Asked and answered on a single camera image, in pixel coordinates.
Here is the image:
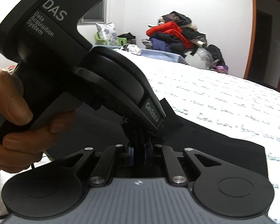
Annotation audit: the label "black pants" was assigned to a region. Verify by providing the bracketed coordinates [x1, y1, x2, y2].
[47, 99, 268, 177]

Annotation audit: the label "person's left hand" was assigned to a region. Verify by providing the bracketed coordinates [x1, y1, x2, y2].
[0, 65, 76, 174]

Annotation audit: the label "floral pillow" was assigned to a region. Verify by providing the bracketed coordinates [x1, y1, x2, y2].
[95, 22, 117, 39]

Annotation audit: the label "white bedspread with blue script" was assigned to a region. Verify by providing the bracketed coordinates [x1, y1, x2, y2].
[2, 60, 280, 223]

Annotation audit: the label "green plastic basket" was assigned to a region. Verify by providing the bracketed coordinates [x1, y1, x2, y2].
[94, 32, 128, 46]

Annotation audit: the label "clear plastic bag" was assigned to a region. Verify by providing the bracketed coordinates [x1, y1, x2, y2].
[185, 47, 213, 70]

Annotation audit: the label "pile of clothes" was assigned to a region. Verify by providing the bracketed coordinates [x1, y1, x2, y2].
[142, 11, 229, 74]

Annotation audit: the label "window with metal frame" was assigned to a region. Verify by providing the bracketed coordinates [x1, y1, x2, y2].
[78, 0, 106, 25]

